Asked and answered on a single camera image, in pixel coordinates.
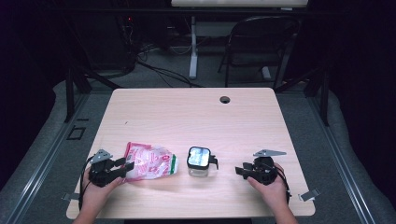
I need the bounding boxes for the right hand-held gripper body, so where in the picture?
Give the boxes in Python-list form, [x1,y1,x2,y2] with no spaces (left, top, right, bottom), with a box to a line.
[247,148,288,187]

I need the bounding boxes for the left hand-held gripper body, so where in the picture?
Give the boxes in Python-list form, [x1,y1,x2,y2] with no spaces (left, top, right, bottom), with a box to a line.
[88,148,125,188]

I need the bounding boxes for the pink and white plastic bag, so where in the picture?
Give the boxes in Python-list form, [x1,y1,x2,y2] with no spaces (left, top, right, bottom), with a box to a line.
[123,141,179,182]

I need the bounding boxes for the person's left hand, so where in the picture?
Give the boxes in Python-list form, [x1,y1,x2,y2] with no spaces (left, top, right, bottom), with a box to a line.
[81,169,125,214]

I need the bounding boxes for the person's right hand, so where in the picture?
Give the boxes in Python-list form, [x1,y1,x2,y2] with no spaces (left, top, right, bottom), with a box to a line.
[247,163,289,213]

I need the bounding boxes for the metal table clip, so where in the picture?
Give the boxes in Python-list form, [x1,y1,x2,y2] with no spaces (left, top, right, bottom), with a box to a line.
[61,191,81,202]
[298,188,321,203]

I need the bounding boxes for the short white desk foot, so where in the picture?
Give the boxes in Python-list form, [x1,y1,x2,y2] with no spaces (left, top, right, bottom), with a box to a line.
[261,65,273,80]

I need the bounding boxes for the white desk leg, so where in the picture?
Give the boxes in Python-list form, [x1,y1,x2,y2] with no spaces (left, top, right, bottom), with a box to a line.
[188,15,200,79]

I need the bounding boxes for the black folding chair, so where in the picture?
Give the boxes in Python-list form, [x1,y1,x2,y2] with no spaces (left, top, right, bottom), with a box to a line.
[218,15,302,90]

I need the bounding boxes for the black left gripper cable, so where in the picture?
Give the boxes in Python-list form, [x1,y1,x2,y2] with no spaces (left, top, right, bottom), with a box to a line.
[78,156,95,210]

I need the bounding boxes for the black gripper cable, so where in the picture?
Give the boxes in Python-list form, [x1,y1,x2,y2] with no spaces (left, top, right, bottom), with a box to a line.
[275,167,292,204]
[78,156,95,210]

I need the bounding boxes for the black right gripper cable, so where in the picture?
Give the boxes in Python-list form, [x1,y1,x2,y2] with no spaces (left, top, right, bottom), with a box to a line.
[275,167,292,204]

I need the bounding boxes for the black frame post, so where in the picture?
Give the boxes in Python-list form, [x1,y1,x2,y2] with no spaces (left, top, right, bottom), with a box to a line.
[64,66,76,123]
[320,69,331,127]

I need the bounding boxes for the black floor cables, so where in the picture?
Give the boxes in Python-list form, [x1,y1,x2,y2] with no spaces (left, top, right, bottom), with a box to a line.
[136,59,204,89]

